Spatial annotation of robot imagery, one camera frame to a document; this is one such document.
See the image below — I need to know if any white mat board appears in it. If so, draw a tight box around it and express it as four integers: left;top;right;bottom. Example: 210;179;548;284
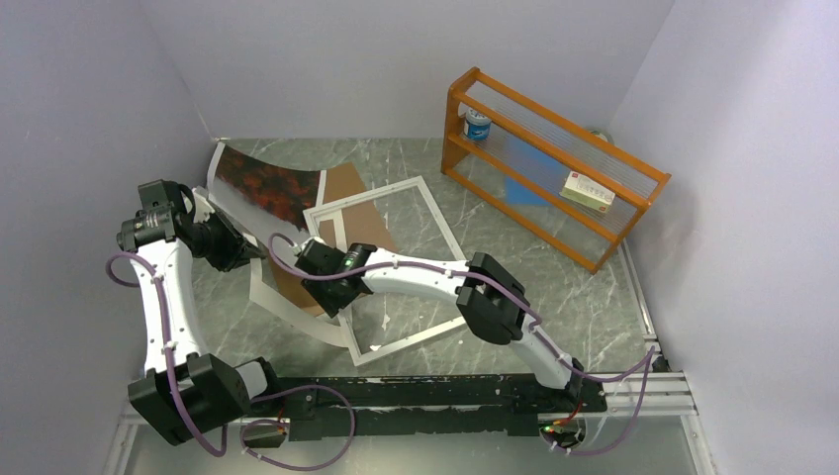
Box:
248;216;352;350

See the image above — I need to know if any red autumn photo print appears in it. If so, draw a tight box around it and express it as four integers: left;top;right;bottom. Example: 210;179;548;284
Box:
207;142;323;236

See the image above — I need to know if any white picture frame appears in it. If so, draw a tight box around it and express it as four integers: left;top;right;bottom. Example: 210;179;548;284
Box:
304;176;466;366

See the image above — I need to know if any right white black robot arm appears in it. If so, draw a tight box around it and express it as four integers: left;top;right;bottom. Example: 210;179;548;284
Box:
294;238;583;411

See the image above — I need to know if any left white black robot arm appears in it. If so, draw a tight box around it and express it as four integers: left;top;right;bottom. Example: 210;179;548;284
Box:
116;180;284;457

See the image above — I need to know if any brown backing board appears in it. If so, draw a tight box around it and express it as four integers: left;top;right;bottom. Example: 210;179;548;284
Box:
268;163;399;319

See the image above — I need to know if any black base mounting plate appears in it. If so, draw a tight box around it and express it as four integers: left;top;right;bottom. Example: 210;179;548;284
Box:
245;374;607;441

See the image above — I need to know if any blue white can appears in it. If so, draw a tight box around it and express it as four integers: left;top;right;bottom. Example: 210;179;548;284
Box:
464;109;492;142

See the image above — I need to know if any blue paper sheet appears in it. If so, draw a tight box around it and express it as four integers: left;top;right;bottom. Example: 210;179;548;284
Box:
505;139;558;209

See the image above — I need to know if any small cream red box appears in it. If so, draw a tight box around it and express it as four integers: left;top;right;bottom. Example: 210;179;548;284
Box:
560;171;615;213

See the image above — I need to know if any orange wooden shelf rack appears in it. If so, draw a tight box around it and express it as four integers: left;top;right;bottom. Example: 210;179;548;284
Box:
440;67;671;274

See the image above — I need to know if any tape roll behind shelf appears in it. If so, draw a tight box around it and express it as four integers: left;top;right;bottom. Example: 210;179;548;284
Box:
588;128;614;144

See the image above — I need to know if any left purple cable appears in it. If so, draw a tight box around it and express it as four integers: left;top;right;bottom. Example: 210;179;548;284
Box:
106;252;358;473

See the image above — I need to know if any purple cable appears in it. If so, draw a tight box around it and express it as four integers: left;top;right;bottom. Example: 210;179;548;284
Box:
106;252;358;473
267;232;658;459

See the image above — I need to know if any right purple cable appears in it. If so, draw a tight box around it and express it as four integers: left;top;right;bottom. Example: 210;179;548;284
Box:
267;232;658;459

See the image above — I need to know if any aluminium rail frame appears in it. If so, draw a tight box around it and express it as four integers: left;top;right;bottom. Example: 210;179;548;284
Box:
102;242;717;475

